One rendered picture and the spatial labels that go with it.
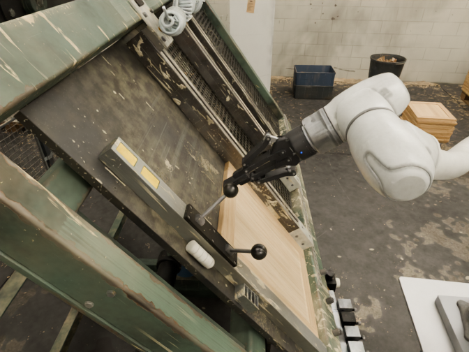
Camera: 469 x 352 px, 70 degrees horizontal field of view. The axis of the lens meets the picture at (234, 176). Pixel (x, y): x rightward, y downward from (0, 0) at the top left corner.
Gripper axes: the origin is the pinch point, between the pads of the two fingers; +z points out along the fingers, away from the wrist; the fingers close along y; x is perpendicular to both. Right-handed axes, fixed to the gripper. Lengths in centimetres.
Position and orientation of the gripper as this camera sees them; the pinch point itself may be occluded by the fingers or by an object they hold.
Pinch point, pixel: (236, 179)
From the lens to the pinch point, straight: 83.0
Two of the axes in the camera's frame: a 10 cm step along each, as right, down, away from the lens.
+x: -0.4, 5.6, -8.2
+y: -5.8, -6.8, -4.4
